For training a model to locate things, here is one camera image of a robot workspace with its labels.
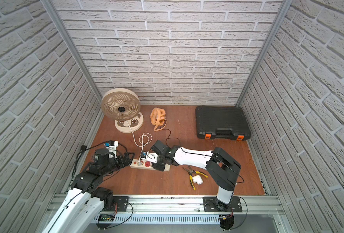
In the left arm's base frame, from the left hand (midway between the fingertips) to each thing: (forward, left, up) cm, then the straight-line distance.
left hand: (127, 152), depth 78 cm
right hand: (-2, -16, -10) cm, 19 cm away
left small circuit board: (-29, +8, -15) cm, 33 cm away
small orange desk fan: (+27, -15, -2) cm, 31 cm away
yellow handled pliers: (-7, -36, -12) cm, 39 cm away
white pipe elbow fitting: (-11, -40, -11) cm, 43 cm away
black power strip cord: (+11, +35, -16) cm, 40 cm away
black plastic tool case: (+25, -63, -4) cm, 68 cm away
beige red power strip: (-3, -9, -10) cm, 14 cm away
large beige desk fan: (+25, +5, +11) cm, 28 cm away
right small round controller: (-31, -52, -12) cm, 62 cm away
